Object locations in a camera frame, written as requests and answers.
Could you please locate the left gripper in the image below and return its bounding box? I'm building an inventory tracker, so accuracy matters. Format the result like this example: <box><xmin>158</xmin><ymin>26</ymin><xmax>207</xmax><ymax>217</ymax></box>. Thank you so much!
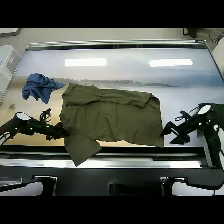
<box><xmin>49</xmin><ymin>121</ymin><xmax>70</xmax><ymax>141</ymax></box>

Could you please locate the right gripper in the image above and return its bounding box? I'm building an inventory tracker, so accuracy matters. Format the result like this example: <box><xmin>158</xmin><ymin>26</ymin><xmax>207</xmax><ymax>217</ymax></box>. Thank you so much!
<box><xmin>159</xmin><ymin>121</ymin><xmax>179</xmax><ymax>138</ymax></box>

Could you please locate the olive green T-shirt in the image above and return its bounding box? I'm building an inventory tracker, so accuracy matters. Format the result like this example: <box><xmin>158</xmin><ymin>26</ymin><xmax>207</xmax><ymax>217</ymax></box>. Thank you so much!
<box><xmin>59</xmin><ymin>82</ymin><xmax>165</xmax><ymax>167</ymax></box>

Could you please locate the blue garment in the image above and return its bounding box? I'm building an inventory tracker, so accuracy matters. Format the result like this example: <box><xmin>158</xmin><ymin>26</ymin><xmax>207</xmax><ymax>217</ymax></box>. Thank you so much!
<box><xmin>21</xmin><ymin>72</ymin><xmax>66</xmax><ymax>104</ymax></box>

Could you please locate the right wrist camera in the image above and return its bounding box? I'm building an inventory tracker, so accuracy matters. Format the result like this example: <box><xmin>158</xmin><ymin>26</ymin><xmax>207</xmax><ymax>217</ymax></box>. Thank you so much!
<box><xmin>174</xmin><ymin>109</ymin><xmax>192</xmax><ymax>123</ymax></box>

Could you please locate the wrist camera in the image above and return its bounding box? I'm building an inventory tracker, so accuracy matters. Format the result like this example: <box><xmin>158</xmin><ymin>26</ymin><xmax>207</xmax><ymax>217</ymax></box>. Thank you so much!
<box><xmin>174</xmin><ymin>109</ymin><xmax>192</xmax><ymax>123</ymax></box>
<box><xmin>39</xmin><ymin>107</ymin><xmax>53</xmax><ymax>123</ymax></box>

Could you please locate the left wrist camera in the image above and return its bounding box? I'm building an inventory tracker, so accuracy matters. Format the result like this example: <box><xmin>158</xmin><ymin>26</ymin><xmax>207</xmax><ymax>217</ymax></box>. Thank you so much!
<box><xmin>39</xmin><ymin>107</ymin><xmax>53</xmax><ymax>123</ymax></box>

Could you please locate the silver frame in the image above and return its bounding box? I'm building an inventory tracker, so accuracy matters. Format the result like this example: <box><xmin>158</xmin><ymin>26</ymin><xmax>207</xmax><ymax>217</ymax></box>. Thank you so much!
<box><xmin>0</xmin><ymin>150</ymin><xmax>224</xmax><ymax>197</ymax></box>

